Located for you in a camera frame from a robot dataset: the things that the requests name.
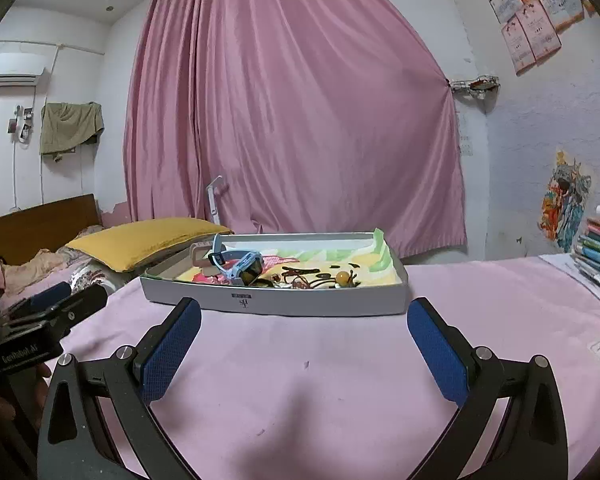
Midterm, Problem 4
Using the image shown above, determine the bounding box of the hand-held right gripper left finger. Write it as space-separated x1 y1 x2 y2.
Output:
37 297 203 480

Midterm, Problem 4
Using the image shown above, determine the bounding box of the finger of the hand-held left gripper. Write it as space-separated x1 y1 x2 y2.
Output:
0 284 109 343
7 281 74 320

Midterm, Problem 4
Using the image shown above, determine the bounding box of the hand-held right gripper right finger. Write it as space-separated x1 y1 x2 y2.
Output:
406 297 570 480

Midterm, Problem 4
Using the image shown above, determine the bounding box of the grey cardboard tray box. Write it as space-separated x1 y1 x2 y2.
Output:
140 231 409 317

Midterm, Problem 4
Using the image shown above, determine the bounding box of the yellow bead hair tie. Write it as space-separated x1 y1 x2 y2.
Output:
325 268 364 291

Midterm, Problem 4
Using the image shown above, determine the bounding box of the floral brown pillow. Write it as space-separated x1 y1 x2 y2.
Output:
69 259 133 293

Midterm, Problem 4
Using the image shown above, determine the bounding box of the peach crumpled blanket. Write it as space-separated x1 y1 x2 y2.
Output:
0 247 83 292

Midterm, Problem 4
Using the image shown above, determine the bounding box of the wooden bed headboard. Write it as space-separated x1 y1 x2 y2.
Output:
0 193 104 267

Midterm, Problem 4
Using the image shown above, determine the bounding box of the yellow pillow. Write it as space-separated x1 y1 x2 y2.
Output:
65 217 234 274

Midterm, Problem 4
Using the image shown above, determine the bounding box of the dark glossy accessory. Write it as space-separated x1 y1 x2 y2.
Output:
242 270 277 289

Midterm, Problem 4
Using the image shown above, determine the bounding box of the white folding lamp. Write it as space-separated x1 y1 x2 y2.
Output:
205 175 229 227

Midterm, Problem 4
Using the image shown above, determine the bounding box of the green hanging cloth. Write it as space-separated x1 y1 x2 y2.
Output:
39 101 105 164

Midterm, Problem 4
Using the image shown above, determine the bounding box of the white air conditioner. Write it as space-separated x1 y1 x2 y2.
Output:
0 52 47 92

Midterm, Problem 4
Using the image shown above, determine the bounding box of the pink curtain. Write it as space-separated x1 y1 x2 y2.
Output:
122 0 468 261

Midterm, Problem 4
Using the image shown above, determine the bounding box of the brown hair tie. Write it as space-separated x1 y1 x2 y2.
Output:
281 268 332 291

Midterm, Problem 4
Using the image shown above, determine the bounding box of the white wall device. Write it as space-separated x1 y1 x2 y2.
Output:
7 104 35 144

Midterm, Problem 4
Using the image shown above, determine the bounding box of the wire wall shelf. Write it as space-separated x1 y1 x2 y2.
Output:
446 74 501 102

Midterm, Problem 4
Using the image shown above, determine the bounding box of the group of wall certificates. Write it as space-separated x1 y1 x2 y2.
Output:
480 0 599 77

